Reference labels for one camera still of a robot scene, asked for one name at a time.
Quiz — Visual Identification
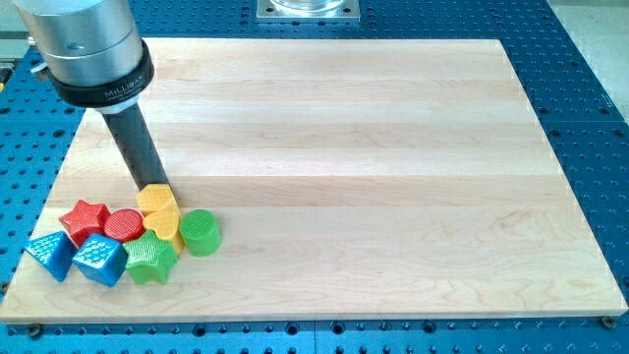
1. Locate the right board stop bolt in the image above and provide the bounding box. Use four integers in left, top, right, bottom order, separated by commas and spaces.
599, 316, 616, 329

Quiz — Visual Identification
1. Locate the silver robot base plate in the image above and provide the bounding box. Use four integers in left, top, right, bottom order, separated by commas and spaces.
257, 0, 361, 23

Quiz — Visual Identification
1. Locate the blue cube block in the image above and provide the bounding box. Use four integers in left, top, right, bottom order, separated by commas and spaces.
72, 233, 128, 287

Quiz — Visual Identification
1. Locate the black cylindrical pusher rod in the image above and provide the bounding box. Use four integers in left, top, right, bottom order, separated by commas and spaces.
102, 103, 169, 190

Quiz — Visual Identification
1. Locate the board stop bolt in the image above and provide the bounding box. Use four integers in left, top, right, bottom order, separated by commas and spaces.
599, 316, 616, 329
26, 324, 43, 339

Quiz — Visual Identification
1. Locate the light wooden board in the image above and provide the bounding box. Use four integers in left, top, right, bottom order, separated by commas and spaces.
1, 38, 627, 324

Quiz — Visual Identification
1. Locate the blue triangle block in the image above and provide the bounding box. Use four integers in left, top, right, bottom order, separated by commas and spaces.
26, 231, 77, 282

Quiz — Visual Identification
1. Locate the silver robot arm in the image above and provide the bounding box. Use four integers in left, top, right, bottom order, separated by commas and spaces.
14, 0, 154, 114

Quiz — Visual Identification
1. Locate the yellow pentagon block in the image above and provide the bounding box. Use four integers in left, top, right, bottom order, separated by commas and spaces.
136, 184, 180, 216

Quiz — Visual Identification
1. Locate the green star block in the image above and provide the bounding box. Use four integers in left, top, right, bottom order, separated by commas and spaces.
123, 230, 179, 284

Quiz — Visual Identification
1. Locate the red star block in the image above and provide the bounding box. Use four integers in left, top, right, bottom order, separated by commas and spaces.
59, 200, 111, 248

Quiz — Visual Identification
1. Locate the red cylinder block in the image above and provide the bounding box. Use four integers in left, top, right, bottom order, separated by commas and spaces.
104, 208, 144, 243

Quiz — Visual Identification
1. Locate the left board stop bolt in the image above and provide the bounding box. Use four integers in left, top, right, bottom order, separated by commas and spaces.
26, 324, 43, 339

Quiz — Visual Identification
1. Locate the green cylinder block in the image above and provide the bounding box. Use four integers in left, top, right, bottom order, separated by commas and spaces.
180, 209, 222, 257

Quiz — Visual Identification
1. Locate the yellow heart block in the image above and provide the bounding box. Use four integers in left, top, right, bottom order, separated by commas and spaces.
143, 209, 185, 256

